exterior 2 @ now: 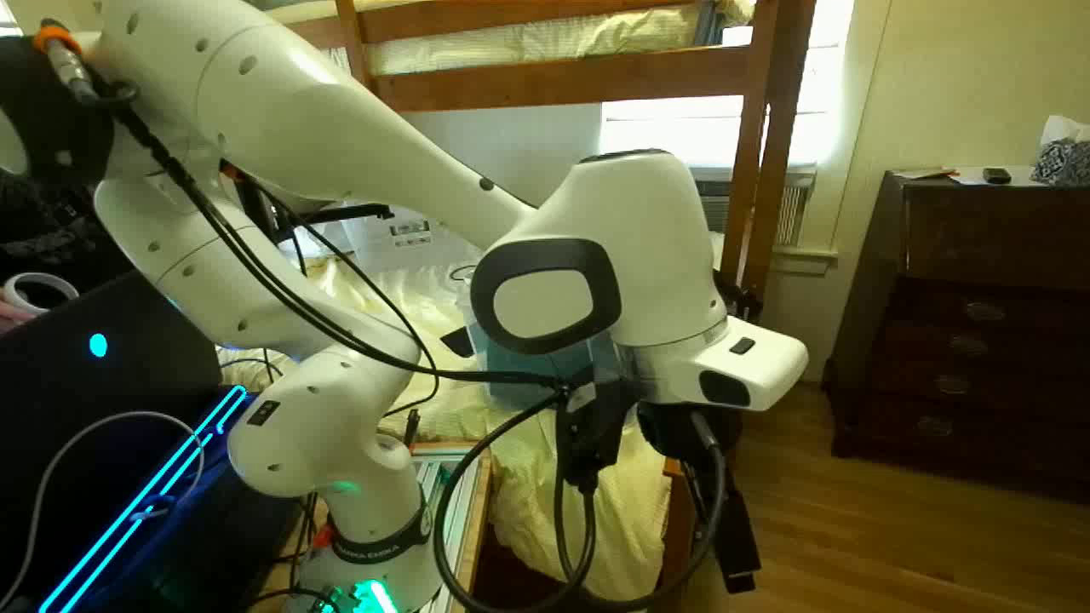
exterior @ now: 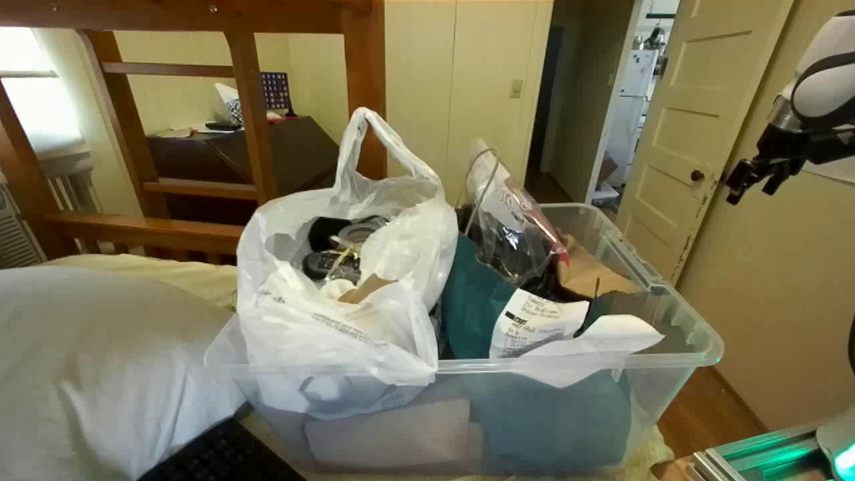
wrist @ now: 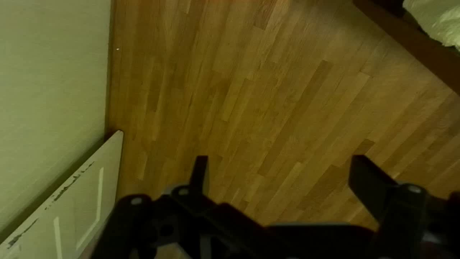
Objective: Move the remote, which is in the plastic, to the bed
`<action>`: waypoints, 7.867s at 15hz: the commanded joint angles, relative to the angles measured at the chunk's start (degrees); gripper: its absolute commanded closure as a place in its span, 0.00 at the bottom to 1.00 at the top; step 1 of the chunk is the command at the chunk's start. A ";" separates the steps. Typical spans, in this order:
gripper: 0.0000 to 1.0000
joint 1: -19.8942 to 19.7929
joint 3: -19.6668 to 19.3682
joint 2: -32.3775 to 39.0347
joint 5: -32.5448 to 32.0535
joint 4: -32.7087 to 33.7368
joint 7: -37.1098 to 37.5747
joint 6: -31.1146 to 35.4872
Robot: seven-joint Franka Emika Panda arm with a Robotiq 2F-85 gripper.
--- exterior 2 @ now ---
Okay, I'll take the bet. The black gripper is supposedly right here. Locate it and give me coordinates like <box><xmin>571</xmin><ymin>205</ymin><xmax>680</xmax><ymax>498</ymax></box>
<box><xmin>638</xmin><ymin>400</ymin><xmax>740</xmax><ymax>469</ymax></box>

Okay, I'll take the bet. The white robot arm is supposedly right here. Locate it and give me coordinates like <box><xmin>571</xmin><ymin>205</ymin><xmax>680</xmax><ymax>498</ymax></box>
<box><xmin>15</xmin><ymin>0</ymin><xmax>807</xmax><ymax>609</ymax></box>

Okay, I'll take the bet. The teal cloth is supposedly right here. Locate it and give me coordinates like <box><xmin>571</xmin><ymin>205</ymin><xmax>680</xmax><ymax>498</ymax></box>
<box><xmin>469</xmin><ymin>326</ymin><xmax>620</xmax><ymax>383</ymax></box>

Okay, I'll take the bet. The cream yellow bedsheet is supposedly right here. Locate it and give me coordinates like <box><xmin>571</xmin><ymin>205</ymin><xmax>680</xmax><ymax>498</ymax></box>
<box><xmin>226</xmin><ymin>250</ymin><xmax>674</xmax><ymax>605</ymax></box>

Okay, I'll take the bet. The dark wooden dresser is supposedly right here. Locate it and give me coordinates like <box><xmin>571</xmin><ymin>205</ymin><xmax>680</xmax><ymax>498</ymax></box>
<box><xmin>825</xmin><ymin>169</ymin><xmax>1090</xmax><ymax>500</ymax></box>

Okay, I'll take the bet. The black computer tower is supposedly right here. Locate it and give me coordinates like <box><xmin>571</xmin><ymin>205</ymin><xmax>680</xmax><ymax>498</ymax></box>
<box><xmin>0</xmin><ymin>275</ymin><xmax>288</xmax><ymax>613</ymax></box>

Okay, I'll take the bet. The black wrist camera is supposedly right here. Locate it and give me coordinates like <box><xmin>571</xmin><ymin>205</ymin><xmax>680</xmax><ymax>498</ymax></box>
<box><xmin>556</xmin><ymin>381</ymin><xmax>633</xmax><ymax>490</ymax></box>

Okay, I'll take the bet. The wooden bunk bed frame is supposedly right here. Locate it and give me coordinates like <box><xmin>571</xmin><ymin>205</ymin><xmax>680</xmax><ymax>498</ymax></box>
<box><xmin>269</xmin><ymin>0</ymin><xmax>819</xmax><ymax>316</ymax></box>

